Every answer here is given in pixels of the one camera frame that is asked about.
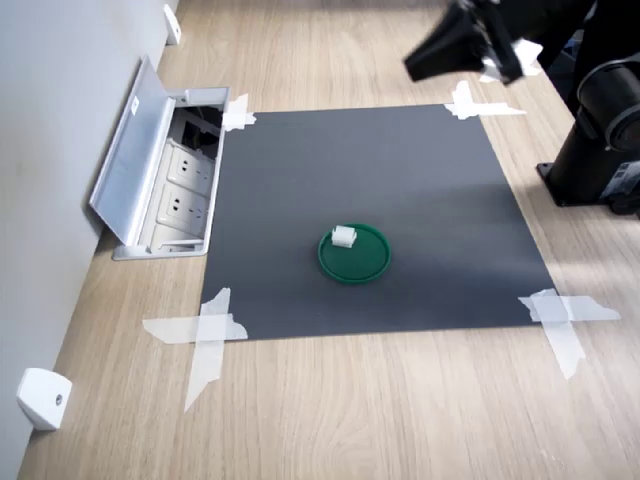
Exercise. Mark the small white plastic terminal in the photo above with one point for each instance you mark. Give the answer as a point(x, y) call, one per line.
point(343, 237)

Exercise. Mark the round green lid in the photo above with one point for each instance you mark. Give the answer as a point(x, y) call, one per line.
point(357, 262)

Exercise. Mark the white tape cross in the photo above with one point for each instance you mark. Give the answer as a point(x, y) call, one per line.
point(207, 332)
point(236, 114)
point(555, 310)
point(465, 106)

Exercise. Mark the dark grey mat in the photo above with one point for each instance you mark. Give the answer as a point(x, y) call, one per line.
point(350, 175)

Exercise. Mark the black device with white label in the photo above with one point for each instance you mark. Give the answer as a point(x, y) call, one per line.
point(624, 192)

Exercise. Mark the grey partition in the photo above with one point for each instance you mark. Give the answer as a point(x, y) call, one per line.
point(55, 175)

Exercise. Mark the white bracket taped to table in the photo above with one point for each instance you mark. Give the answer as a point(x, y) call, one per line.
point(531, 55)

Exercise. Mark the white partition bracket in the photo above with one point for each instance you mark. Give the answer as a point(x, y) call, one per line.
point(45, 400)
point(172, 25)

